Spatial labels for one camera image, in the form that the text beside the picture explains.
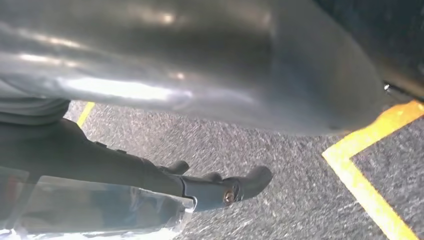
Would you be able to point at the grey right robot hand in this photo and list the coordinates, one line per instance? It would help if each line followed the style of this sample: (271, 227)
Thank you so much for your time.
(165, 49)

